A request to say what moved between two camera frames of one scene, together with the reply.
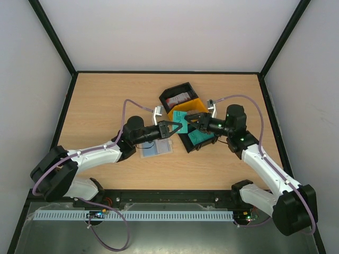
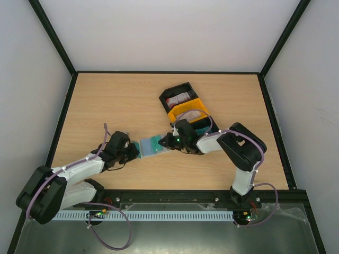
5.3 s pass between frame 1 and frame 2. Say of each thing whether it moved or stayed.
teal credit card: moved
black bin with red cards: stayed
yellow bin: stayed
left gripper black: moved
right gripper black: moved
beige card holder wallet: stayed
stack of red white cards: stayed
